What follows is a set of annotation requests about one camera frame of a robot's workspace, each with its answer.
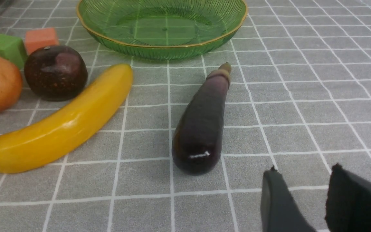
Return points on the dark purple passion fruit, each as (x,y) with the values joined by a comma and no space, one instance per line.
(56,73)

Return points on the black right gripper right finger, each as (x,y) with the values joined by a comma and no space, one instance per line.
(348,203)

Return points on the orange foam cube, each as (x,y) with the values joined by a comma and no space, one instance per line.
(38,38)

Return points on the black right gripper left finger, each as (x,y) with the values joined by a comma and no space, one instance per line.
(279,211)

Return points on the purple toy eggplant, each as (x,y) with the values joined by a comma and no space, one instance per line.
(197,141)

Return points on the green foam cube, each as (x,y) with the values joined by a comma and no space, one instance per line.
(13,49)

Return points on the yellow toy banana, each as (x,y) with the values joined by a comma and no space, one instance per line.
(66,129)

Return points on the green glass leaf plate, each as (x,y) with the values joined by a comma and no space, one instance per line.
(162,29)

